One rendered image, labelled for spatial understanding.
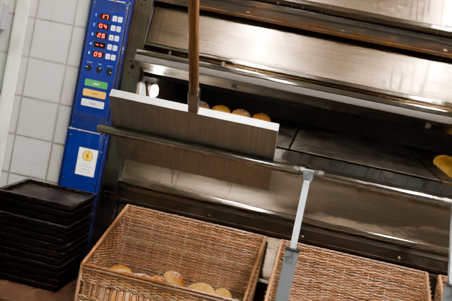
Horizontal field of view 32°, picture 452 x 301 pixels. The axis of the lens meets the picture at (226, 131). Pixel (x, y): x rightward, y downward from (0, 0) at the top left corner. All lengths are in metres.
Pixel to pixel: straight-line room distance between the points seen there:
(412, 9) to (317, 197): 0.77
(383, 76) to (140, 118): 0.91
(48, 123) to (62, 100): 0.11
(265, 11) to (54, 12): 0.81
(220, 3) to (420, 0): 0.73
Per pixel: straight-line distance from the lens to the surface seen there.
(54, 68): 3.09
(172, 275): 2.88
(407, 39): 2.93
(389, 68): 2.92
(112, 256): 2.96
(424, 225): 2.98
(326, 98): 2.76
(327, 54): 2.92
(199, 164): 2.69
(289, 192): 2.95
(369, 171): 2.93
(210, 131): 2.52
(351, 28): 2.92
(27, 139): 3.14
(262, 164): 2.56
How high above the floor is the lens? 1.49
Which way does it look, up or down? 6 degrees down
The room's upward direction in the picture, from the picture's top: 11 degrees clockwise
